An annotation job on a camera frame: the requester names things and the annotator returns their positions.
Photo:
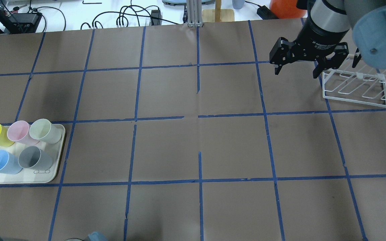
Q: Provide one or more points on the white wire cup rack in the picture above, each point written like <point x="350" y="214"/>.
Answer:
<point x="355" y="82"/>

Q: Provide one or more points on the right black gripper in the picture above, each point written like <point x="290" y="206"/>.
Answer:
<point x="317" y="37"/>

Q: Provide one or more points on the blue cup on desk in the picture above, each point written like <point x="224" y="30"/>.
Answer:
<point x="238" y="4"/>

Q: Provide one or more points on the pink plastic cup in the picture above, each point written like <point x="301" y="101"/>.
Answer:
<point x="19" y="132"/>

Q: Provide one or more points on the light blue plastic cup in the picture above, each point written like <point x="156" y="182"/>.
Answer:
<point x="9" y="163"/>

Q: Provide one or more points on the cream plastic cup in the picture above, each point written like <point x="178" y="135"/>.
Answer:
<point x="45" y="131"/>

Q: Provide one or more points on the wooden mug stand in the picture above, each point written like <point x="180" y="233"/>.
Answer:
<point x="218" y="13"/>

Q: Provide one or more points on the grey plastic cup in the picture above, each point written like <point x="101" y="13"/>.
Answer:
<point x="35" y="158"/>

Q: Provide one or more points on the aluminium frame post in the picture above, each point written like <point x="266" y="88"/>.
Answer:
<point x="194" y="13"/>

